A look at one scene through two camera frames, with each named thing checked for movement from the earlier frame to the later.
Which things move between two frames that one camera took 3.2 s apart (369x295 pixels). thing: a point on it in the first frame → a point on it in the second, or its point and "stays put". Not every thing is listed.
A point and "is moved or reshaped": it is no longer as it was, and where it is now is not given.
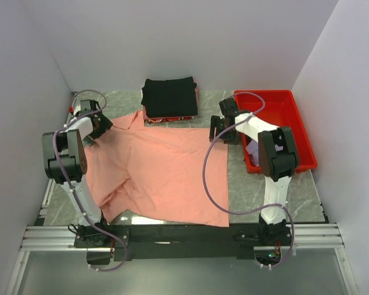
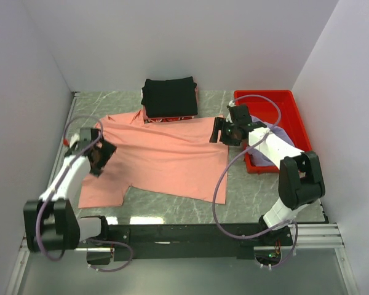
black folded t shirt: x=175 y=97 stays put
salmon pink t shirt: x=179 y=174 is moved or reshaped
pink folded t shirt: x=196 y=90 stays put
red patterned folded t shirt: x=161 y=119 stays put
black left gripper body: x=101 y=125 → x=104 y=155
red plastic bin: x=281 y=110 stays put
